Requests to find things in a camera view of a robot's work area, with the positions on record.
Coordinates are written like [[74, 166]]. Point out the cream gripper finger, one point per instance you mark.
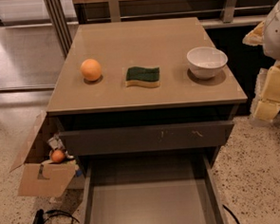
[[255, 37], [266, 103]]

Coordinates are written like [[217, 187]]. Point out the green and yellow sponge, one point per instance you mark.
[[143, 77]]

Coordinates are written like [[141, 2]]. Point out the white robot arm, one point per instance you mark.
[[271, 37]]

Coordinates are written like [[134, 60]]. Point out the grey top drawer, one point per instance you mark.
[[143, 139]]

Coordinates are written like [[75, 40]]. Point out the brown drawer cabinet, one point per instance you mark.
[[109, 103]]

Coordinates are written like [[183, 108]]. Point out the open grey middle drawer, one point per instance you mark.
[[154, 190]]

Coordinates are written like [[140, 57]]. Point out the white ceramic bowl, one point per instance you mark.
[[206, 62]]

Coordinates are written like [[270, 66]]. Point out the orange fruit on cabinet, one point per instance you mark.
[[91, 70]]

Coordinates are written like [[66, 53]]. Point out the crumpled packaging in box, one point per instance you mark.
[[56, 143]]

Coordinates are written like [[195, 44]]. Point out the orange fruit in box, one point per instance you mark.
[[57, 156]]

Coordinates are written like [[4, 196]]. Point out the open cardboard box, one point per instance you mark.
[[41, 176]]

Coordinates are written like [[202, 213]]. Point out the metal railing frame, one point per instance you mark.
[[212, 13]]

